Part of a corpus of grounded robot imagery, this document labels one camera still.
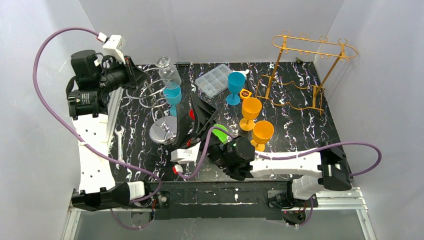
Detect orange plastic goblet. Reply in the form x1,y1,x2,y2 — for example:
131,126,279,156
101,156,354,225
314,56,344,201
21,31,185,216
239,97,263,132
250,120,275,152

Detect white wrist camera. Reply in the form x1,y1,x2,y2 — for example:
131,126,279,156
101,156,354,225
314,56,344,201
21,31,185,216
170,145,200,174
96,32,126,64

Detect white small tool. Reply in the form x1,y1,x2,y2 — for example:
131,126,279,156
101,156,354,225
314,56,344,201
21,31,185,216
239,70,250,76

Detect clear plastic parts box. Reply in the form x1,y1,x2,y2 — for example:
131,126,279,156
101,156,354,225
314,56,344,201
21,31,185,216
195,64,233,99

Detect clear glass wine glass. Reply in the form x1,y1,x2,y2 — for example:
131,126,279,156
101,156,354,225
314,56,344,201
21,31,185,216
155,56,182,89

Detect blue plastic goblet back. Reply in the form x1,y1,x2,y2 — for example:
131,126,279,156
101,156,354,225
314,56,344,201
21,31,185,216
226,72,246,106

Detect orange plastic goblet near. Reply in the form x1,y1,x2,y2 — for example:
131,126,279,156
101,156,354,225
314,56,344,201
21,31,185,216
250,120,275,152

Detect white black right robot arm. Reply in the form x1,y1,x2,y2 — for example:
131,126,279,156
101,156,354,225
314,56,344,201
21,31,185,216
171,94,352,204

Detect green plastic goblet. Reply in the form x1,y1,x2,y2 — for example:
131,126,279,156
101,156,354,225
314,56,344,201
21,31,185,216
212,124,228,144

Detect yellow tape measure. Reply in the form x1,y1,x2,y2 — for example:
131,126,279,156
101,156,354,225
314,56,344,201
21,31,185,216
239,88,252,101

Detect blue plastic goblet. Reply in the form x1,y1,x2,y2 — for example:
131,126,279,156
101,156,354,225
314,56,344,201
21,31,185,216
163,86,182,117
226,72,246,106

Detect red plastic goblet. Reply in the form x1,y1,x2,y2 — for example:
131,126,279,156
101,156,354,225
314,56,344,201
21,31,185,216
189,109,195,121

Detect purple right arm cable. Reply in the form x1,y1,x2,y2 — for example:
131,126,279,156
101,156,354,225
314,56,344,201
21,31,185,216
177,125,382,228

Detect gold wire glass rack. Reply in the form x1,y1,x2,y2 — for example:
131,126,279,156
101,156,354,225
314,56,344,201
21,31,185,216
252,30,359,115

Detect orange plastic goblet far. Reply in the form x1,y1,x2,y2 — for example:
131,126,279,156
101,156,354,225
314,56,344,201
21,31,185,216
239,97,263,132

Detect chrome spiral glass rack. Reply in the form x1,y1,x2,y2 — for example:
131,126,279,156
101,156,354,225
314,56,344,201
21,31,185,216
124,76,178,145

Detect silver open-end wrench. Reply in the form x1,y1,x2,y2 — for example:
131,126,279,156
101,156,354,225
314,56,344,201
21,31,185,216
114,125,125,163

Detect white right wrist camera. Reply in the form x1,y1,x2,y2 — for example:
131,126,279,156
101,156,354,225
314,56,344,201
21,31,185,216
170,145,200,174

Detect black screwdriver bit strip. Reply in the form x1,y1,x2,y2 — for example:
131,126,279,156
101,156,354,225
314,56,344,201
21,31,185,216
176,62,191,68

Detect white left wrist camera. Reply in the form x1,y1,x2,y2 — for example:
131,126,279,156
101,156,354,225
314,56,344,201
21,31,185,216
96,32,126,64

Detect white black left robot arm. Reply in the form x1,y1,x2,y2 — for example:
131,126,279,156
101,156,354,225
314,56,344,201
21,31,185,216
65,49,148,212

